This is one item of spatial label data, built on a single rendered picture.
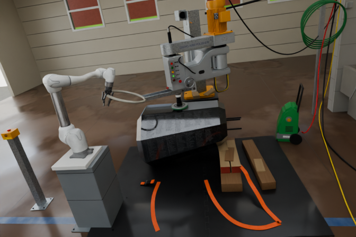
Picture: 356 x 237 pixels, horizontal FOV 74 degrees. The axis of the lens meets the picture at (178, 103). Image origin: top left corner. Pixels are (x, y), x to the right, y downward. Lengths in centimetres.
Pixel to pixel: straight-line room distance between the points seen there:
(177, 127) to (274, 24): 675
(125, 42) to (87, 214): 740
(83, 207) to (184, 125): 145
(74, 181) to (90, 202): 29
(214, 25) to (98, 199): 237
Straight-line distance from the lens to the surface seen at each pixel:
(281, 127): 382
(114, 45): 960
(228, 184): 294
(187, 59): 368
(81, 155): 260
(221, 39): 309
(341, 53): 475
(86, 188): 266
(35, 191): 356
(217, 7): 309
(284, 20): 918
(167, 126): 303
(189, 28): 362
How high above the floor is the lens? 206
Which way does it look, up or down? 21 degrees down
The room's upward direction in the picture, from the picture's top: 8 degrees counter-clockwise
